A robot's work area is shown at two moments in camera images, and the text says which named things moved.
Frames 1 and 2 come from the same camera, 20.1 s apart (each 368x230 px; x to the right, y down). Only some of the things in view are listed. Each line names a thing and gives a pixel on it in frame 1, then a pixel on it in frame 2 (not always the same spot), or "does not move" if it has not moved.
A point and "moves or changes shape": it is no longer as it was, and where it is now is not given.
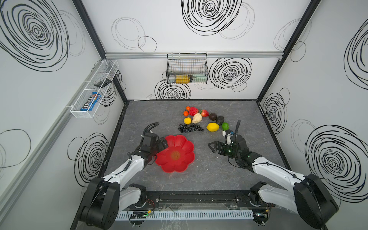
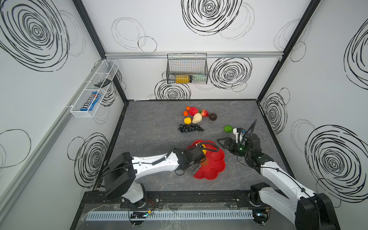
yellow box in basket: (182, 79) does not move
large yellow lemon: (212, 127) to (204, 151)
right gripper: (217, 145) to (229, 140)
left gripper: (158, 143) to (195, 168)
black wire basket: (187, 68) does not move
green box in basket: (199, 77) does not move
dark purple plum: (212, 117) does not move
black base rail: (222, 199) does not move
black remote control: (103, 83) does not move
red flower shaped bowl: (177, 156) moves or changes shape
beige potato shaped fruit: (197, 118) does not move
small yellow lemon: (187, 120) does not move
